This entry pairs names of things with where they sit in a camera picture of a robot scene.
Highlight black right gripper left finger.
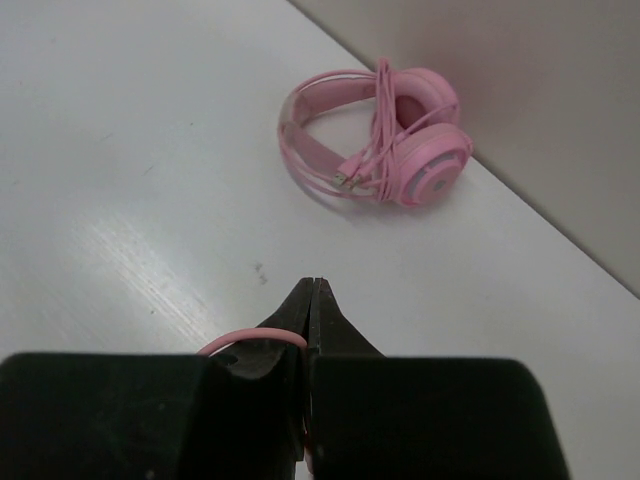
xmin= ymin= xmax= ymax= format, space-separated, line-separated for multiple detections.
xmin=0 ymin=277 xmax=314 ymax=480

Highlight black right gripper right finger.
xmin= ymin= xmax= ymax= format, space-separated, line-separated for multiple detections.
xmin=307 ymin=279 xmax=570 ymax=479

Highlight pink headphone audio cable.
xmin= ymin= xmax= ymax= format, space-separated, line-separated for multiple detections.
xmin=195 ymin=327 xmax=317 ymax=480

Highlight pink wired headphones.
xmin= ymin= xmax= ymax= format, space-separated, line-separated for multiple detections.
xmin=277 ymin=59 xmax=473 ymax=207

